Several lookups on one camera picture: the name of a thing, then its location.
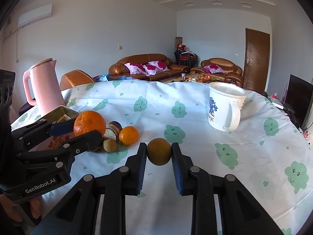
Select stacked dark chairs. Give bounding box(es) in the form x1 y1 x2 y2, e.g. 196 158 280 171
174 37 198 69

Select left hand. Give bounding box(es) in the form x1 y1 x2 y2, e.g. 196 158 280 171
1 194 43 222

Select black television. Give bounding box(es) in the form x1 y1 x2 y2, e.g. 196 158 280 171
283 74 312 130

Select small tan fruit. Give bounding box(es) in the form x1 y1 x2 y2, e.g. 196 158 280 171
103 139 117 153

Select white printed mug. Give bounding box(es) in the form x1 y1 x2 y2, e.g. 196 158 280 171
208 82 248 132

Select wooden coffee table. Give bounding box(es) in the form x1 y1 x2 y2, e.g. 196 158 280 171
161 73 224 83

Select brown wooden door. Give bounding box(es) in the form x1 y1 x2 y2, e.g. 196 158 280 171
243 28 270 93

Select white cloud-print tablecloth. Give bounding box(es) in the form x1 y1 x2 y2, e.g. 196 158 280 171
9 79 311 235

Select small back orange mandarin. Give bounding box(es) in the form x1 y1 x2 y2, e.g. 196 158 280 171
119 126 139 145

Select sugarcane piece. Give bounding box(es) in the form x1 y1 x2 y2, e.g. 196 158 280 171
103 121 122 142

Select pink floral pillow right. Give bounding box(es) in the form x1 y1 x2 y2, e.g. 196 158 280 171
144 61 169 76

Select brown leather armchair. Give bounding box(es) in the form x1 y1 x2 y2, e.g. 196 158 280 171
191 58 244 87

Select pink electric kettle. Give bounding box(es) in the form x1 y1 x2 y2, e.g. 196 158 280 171
23 58 65 116

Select brown leather long sofa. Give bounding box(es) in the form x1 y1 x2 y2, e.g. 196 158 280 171
109 54 190 81

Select pink metal tin box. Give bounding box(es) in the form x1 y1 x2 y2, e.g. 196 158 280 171
30 106 79 152

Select pink floral armchair pillow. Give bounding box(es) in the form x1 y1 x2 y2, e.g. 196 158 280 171
204 64 224 74

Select small yellow-brown fruit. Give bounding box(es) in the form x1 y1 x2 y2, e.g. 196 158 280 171
147 138 171 166

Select pink floral pillow left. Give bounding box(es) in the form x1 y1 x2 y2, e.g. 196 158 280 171
124 63 148 76

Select large orange mandarin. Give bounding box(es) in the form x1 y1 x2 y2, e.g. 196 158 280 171
73 110 106 136

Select white air conditioner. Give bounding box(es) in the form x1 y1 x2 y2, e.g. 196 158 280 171
17 4 52 29

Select blue cloth on sofa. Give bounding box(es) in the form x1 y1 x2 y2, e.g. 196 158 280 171
93 73 132 82

